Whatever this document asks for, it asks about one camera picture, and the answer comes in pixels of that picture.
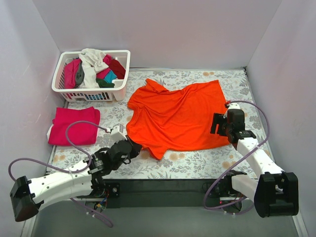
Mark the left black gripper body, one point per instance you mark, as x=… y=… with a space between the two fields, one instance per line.
x=135 y=147

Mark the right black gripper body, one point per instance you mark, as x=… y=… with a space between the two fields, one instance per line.
x=217 y=123

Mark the orange t shirt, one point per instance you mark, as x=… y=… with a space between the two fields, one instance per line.
x=177 y=120

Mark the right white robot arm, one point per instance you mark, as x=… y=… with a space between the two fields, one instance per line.
x=275 y=193

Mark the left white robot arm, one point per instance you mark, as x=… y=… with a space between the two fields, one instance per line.
x=86 y=178

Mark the floral patterned table mat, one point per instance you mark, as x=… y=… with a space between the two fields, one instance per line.
x=204 y=164

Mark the folded magenta t shirt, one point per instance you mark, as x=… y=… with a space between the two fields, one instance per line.
x=82 y=133

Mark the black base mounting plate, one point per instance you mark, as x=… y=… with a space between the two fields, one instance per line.
x=152 y=192

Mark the white plastic laundry basket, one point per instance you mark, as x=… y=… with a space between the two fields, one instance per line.
x=92 y=94

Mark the dark green shirt in basket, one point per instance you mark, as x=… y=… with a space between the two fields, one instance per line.
x=103 y=84

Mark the teal shirt in basket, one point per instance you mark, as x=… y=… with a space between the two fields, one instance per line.
x=110 y=76

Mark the dark red shirt in basket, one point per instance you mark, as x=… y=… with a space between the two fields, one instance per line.
x=117 y=68

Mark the grey shirt in basket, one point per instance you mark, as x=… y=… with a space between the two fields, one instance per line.
x=79 y=76

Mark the white shirt in basket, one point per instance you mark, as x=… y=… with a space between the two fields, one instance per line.
x=92 y=63

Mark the magenta shirt in basket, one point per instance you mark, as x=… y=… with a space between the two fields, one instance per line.
x=72 y=67

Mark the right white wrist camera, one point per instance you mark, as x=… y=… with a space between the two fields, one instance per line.
x=230 y=105

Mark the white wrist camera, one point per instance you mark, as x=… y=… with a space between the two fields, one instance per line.
x=230 y=105
x=117 y=133

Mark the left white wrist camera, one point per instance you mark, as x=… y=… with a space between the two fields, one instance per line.
x=117 y=133

